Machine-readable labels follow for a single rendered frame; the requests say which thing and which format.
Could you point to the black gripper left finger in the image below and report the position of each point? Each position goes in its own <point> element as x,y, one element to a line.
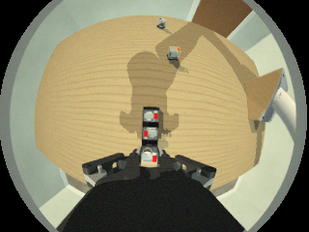
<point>99,168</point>

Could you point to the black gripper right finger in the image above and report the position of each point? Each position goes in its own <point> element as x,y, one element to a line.
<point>194,169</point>

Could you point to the black rack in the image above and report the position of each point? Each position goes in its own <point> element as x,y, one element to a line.
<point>146,142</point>

